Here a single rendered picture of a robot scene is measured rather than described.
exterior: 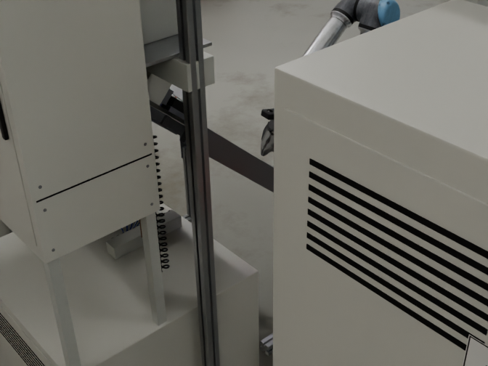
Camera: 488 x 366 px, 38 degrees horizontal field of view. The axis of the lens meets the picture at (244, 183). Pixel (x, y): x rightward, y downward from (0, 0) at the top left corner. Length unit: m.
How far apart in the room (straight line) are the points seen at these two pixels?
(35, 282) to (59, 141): 0.78
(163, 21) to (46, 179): 0.47
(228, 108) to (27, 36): 3.12
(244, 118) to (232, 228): 1.14
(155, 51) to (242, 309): 0.91
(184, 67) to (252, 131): 2.60
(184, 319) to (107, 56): 0.85
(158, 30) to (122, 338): 0.83
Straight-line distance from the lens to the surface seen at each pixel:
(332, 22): 2.80
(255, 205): 3.54
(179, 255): 2.25
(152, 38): 1.72
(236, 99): 4.58
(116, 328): 2.03
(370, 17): 2.74
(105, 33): 1.52
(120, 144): 1.63
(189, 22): 1.59
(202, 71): 1.65
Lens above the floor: 2.01
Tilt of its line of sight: 33 degrees down
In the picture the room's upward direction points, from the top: 1 degrees counter-clockwise
